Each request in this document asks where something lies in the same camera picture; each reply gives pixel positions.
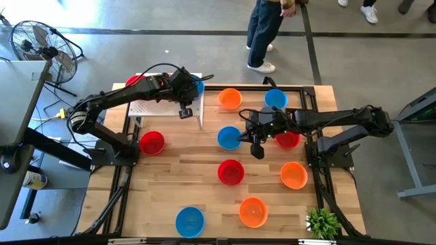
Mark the black floor fan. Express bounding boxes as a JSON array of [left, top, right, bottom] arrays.
[[9, 20, 85, 98]]

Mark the grey metal stand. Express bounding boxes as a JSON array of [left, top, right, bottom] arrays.
[[391, 86, 436, 201]]

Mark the red plastic mini bowl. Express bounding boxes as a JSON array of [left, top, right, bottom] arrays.
[[275, 131, 302, 150], [125, 74, 147, 88], [138, 131, 166, 157], [217, 159, 245, 186]]

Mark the grey desk with black legs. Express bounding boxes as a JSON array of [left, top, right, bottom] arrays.
[[0, 60, 93, 231]]

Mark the orange plastic mini bowl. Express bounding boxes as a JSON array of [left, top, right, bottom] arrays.
[[238, 197, 269, 229], [280, 161, 309, 191], [218, 88, 243, 111]]

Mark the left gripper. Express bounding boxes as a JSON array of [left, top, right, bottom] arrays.
[[170, 71, 202, 119]]

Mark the green potted plant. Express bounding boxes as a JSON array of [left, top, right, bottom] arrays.
[[305, 207, 343, 241]]

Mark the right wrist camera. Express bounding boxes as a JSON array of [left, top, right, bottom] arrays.
[[260, 108, 275, 124]]

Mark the white and yellow can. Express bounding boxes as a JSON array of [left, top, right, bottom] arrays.
[[22, 170, 48, 191]]

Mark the black round device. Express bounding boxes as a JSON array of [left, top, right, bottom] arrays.
[[0, 153, 18, 175]]

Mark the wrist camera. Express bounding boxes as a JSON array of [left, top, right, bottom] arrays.
[[170, 69, 187, 90], [260, 108, 275, 124]]

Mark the black curved hook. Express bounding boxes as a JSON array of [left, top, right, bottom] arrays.
[[262, 75, 279, 90]]

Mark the white paper sheet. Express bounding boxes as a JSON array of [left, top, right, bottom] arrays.
[[67, 131, 99, 161]]

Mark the person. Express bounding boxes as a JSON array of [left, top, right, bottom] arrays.
[[245, 0, 296, 75], [337, 0, 379, 25], [397, 0, 436, 24]]

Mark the blue plastic mini bowl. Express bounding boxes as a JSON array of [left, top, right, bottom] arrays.
[[217, 126, 243, 151], [193, 75, 206, 97], [264, 88, 289, 110], [174, 206, 206, 239]]

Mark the black aluminium table frame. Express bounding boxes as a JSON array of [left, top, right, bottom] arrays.
[[73, 84, 367, 245]]

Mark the silver metal bracket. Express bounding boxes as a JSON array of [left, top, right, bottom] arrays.
[[108, 238, 147, 245], [298, 239, 337, 245]]

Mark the white perforated metal shelf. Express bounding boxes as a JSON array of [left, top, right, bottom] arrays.
[[127, 71, 205, 130]]

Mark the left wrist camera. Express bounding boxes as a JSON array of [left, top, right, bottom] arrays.
[[170, 69, 187, 90]]

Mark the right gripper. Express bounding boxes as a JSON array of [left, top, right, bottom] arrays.
[[237, 112, 279, 161]]

